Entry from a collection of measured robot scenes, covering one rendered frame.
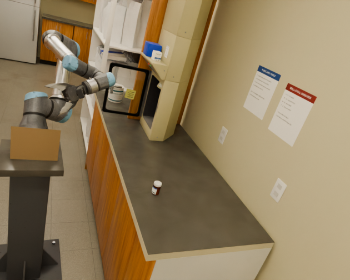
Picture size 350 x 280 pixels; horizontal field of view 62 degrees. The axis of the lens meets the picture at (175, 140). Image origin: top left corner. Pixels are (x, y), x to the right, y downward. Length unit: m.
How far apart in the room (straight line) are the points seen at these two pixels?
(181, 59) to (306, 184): 1.11
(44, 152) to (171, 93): 0.93
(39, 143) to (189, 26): 1.15
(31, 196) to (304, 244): 1.46
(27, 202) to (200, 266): 1.03
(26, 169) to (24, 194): 0.21
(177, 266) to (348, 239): 0.73
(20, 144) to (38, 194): 0.32
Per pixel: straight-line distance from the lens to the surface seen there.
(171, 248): 1.36
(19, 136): 1.69
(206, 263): 1.51
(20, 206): 1.90
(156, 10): 2.30
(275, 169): 1.68
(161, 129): 2.17
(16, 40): 6.88
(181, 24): 1.98
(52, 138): 1.69
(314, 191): 1.51
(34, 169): 1.68
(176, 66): 2.03
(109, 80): 1.58
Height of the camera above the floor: 1.88
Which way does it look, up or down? 24 degrees down
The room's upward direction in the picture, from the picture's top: 17 degrees clockwise
